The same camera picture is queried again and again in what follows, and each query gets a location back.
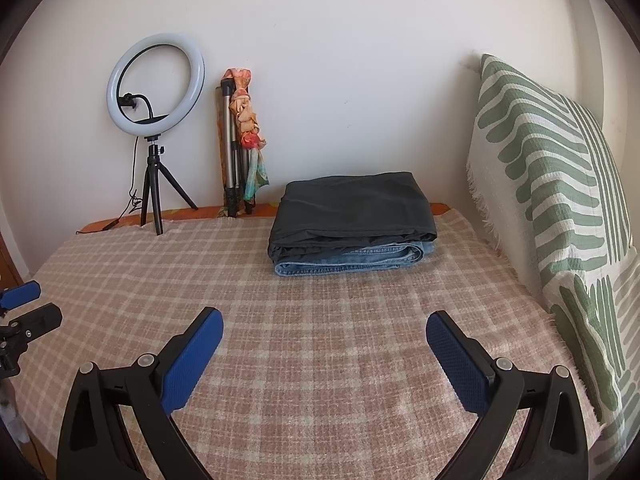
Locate folded blue jeans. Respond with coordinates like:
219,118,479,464
274,242,435,278

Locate orange bed sheet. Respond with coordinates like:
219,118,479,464
77,203,450,234

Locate black mini tripod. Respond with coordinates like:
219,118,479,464
140,136,198,235

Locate white ring light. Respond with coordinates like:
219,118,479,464
106,32,205,138

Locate folded silver tripod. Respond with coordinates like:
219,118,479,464
216,75,253,218

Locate orange floral scarf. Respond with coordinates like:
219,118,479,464
222,68,269,208

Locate white gloved left hand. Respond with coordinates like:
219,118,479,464
0,379,30,444

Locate dark grey pants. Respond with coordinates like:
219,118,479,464
268,171,437,264

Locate black ring light cable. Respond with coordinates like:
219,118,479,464
102,136,144,233

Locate pink checked bed blanket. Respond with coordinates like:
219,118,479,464
12,211,573,479

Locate green white patterned pillow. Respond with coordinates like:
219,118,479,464
468,54,639,479

